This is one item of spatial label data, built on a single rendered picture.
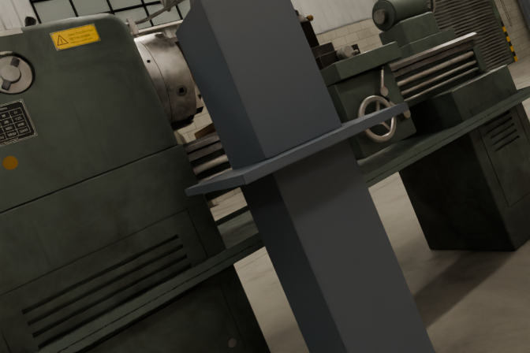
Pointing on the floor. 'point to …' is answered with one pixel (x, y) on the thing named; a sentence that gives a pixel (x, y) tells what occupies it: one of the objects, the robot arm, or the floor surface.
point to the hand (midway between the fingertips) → (166, 8)
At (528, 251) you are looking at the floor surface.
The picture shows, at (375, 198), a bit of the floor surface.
